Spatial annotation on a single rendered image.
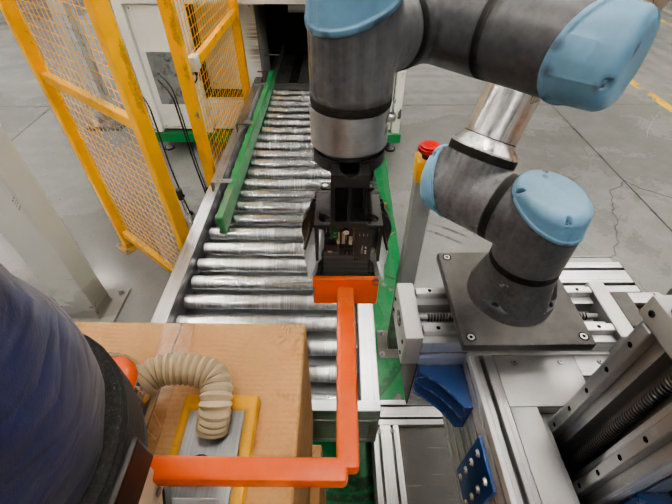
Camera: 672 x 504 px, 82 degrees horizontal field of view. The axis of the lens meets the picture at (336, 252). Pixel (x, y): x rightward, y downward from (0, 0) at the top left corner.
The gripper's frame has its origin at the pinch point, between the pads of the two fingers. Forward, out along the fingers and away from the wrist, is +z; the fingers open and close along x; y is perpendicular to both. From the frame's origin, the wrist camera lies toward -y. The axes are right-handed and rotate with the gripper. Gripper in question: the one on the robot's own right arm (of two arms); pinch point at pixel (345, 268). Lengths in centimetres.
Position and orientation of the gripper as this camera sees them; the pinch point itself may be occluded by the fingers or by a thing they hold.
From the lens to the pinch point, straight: 54.3
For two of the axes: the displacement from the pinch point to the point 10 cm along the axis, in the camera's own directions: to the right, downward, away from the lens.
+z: 0.0, 7.3, 6.9
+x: 10.0, 0.1, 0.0
